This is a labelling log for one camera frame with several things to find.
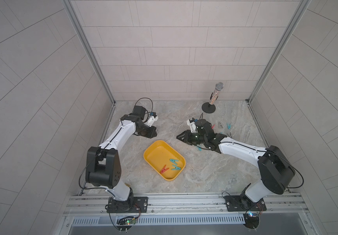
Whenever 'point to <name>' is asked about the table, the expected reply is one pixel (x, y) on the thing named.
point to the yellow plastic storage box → (165, 159)
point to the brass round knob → (128, 185)
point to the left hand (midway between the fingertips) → (157, 132)
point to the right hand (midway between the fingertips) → (177, 138)
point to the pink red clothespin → (213, 126)
